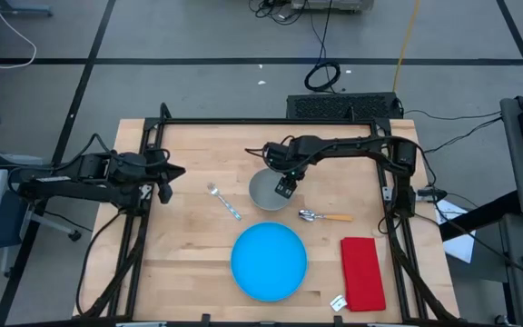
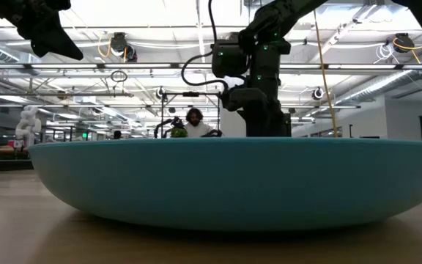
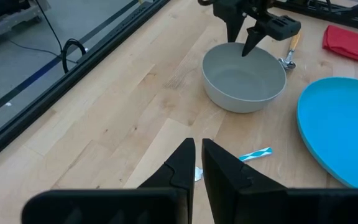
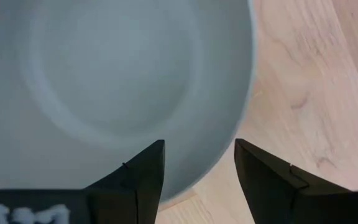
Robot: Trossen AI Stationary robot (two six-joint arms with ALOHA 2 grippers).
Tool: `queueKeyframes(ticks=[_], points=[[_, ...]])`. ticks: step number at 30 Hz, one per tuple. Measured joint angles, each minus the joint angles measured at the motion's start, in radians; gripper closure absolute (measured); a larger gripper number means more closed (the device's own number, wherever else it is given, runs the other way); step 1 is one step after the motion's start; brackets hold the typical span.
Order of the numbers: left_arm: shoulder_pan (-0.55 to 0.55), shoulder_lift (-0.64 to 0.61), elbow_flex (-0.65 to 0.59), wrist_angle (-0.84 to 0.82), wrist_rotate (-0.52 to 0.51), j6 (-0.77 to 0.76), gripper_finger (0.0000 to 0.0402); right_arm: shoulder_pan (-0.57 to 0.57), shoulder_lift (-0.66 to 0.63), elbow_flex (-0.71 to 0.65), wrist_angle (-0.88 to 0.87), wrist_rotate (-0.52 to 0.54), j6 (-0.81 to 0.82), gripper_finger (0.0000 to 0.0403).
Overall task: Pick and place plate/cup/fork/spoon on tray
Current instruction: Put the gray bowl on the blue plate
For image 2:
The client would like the ceiling cable reel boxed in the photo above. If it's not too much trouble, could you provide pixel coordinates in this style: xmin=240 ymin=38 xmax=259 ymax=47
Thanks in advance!
xmin=108 ymin=32 xmax=138 ymax=63
xmin=391 ymin=32 xmax=412 ymax=54

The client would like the silver ventilation duct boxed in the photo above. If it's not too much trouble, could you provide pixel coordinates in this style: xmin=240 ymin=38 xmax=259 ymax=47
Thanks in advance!
xmin=337 ymin=54 xmax=422 ymax=106

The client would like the green round object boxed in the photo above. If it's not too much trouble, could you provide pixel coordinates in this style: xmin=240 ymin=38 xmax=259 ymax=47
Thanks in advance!
xmin=169 ymin=127 xmax=189 ymax=139

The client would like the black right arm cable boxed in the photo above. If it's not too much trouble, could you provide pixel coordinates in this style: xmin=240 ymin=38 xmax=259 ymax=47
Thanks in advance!
xmin=180 ymin=0 xmax=230 ymax=91

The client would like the blue round plate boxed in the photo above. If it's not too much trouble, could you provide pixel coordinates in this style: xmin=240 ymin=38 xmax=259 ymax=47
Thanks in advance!
xmin=28 ymin=136 xmax=422 ymax=232

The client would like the yellow cable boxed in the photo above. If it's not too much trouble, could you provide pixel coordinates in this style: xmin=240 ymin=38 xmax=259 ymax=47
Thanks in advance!
xmin=312 ymin=10 xmax=339 ymax=139

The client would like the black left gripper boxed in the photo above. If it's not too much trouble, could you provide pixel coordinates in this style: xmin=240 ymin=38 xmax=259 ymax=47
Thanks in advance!
xmin=0 ymin=0 xmax=84 ymax=62

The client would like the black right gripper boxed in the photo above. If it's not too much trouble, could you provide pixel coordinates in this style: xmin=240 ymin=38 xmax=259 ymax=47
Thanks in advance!
xmin=221 ymin=87 xmax=292 ymax=139

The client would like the black background rig frame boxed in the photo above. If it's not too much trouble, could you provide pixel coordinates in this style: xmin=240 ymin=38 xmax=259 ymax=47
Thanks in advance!
xmin=159 ymin=90 xmax=222 ymax=139

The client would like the white robot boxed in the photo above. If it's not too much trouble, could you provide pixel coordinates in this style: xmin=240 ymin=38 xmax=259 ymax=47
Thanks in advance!
xmin=14 ymin=105 xmax=42 ymax=148

